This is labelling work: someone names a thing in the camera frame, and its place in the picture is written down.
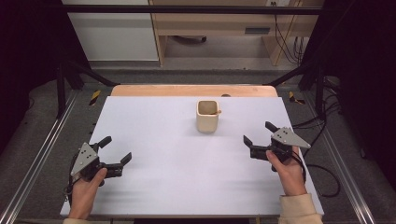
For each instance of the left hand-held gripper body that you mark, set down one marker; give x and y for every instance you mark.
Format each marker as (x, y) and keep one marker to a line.
(85, 158)

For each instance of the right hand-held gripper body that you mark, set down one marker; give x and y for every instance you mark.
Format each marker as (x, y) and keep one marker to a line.
(288, 138)

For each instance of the beige square cup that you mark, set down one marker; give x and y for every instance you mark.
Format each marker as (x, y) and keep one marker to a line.
(207, 123)

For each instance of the person's left hand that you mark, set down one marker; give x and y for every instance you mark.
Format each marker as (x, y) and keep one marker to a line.
(82, 196)

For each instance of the person's right hand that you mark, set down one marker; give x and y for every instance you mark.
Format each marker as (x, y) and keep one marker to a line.
(291, 179)

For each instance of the yellow-black floor tape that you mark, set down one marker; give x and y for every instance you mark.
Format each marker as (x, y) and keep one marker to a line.
(95, 97)
(292, 97)

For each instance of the white table board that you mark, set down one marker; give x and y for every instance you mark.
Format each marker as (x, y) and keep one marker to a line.
(174, 180)

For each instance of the black metal stand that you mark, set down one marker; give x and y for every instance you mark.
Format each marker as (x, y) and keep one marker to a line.
(61, 93)
(319, 93)

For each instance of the wooden table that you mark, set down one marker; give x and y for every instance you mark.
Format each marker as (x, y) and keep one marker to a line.
(174, 90)

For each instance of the black curtain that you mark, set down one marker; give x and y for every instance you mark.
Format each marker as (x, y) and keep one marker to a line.
(28, 46)
(364, 62)

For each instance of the white cabinet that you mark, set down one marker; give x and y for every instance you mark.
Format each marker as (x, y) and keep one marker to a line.
(115, 34)

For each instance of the light wooden desk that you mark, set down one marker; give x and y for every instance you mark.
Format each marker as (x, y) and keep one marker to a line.
(218, 23)

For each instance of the dark object under desk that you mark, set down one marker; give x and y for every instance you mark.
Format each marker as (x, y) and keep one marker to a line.
(190, 39)

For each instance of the aluminium floor rail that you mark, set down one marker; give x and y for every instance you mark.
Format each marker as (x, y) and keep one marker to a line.
(345, 165)
(37, 155)

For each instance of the black horizontal frame bar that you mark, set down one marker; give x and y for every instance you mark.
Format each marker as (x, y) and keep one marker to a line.
(186, 9)

